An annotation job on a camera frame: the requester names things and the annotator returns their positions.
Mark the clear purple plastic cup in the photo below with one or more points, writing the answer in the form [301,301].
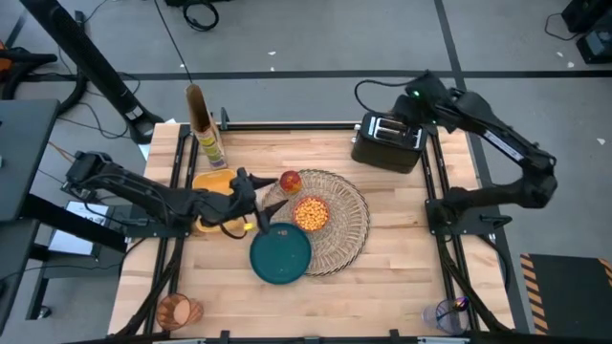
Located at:
[442,320]

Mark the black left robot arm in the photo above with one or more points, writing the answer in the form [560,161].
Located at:
[143,196]

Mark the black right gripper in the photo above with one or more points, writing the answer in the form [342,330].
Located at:
[421,102]

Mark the black equipment case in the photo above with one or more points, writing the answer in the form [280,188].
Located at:
[588,14]

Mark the dark green plate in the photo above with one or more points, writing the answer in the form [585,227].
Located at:
[279,255]

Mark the red apple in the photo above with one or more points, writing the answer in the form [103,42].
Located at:
[290,183]

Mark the black two-slot toaster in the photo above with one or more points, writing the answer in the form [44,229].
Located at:
[382,155]

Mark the black aluminium table frame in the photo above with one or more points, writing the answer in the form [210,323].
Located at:
[189,286]

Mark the orange faceted plastic cup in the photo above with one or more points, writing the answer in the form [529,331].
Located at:
[179,311]

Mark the round woven straw placemat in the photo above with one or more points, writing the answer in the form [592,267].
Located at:
[344,224]

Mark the yellow rectangular tray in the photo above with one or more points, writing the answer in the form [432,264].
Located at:
[215,181]

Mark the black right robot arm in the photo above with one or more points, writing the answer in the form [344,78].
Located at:
[502,143]

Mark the orange cereal puffs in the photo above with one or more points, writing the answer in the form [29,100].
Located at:
[311,214]

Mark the black floor equipment box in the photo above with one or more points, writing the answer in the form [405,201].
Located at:
[177,2]

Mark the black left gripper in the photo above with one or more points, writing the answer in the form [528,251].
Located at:
[244,191]

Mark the patterned cereal bowl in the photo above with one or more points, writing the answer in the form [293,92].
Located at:
[293,214]

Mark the iridescent purple spoon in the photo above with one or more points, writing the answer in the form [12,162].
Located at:
[461,303]

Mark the black floor device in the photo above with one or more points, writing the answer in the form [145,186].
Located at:
[597,48]

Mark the black side desk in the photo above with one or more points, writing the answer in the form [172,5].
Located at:
[24,153]

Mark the black hazard-striped floor mat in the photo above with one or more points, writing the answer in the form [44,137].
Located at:
[569,296]

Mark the white paper sheets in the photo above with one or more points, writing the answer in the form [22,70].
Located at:
[72,243]

